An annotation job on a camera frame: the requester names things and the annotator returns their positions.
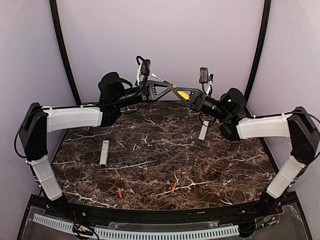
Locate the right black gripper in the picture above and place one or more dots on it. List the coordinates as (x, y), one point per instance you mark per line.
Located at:
(199, 99)

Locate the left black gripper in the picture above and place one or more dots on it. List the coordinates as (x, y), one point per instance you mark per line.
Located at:
(145, 90)

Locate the white battery cover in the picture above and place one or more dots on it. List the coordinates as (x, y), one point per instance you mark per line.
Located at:
(203, 131)

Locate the white remote control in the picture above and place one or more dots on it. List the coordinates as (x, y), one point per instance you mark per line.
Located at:
(104, 154)

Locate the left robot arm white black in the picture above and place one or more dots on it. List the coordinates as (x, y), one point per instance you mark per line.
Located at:
(115, 93)

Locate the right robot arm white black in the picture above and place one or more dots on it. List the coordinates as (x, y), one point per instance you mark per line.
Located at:
(297, 125)

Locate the orange battery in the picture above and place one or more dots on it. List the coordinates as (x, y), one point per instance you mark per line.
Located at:
(120, 193)
(174, 187)

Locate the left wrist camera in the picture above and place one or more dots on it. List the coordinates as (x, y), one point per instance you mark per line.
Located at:
(143, 70)

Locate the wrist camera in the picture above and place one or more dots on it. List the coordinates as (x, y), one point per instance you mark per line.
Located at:
(143, 70)
(206, 80)

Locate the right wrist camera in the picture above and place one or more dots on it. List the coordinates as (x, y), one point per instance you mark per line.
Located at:
(206, 80)

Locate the right black frame post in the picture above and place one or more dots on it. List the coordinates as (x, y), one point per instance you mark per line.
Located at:
(259, 48)

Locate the black frame post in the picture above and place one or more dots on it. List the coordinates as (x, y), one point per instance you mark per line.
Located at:
(63, 50)
(259, 48)

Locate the left black frame post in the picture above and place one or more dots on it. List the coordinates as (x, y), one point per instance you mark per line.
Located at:
(63, 50)

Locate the white slotted cable duct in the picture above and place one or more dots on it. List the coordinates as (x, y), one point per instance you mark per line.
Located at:
(135, 231)

